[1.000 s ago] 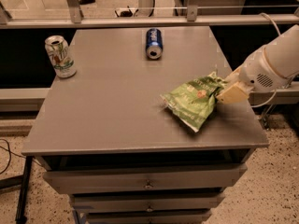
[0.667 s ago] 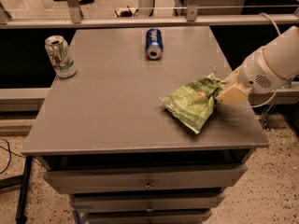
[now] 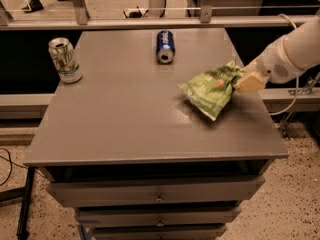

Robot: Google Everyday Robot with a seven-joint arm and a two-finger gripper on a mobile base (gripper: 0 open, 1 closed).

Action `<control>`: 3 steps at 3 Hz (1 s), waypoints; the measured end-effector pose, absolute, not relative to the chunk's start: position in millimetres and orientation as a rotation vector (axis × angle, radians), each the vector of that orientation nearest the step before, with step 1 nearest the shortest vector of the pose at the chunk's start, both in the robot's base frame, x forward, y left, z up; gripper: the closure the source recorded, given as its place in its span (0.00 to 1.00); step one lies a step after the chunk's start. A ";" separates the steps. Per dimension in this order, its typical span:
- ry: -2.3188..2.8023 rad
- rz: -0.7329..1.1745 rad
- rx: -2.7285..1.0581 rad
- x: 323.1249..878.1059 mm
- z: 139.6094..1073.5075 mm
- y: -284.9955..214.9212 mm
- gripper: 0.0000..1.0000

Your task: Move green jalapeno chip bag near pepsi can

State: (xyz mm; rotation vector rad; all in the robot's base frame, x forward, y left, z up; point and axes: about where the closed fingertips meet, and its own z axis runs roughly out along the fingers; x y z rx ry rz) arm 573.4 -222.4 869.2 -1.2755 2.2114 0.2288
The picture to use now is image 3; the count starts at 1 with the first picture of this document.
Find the metal railing frame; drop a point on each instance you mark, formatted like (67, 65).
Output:
(108, 14)

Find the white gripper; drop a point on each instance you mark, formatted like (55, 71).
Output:
(275, 63)

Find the top grey drawer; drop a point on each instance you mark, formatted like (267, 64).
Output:
(145, 192)

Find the black metal stand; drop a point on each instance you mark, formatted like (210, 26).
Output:
(24, 193)

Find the bottom grey drawer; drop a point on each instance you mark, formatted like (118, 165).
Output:
(172, 232)

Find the middle grey drawer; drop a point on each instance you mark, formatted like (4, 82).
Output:
(157, 216)

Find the white green soda can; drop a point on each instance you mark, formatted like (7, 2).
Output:
(65, 59)

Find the grey drawer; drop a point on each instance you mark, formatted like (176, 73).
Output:
(145, 192)
(157, 216)
(172, 232)

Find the blue pepsi can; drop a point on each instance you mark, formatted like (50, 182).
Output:
(165, 48)

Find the green jalapeno chip bag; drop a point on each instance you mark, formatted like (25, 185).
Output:
(210, 91)

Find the grey drawer cabinet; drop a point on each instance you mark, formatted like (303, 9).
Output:
(127, 120)

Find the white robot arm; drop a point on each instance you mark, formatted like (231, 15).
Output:
(303, 45)

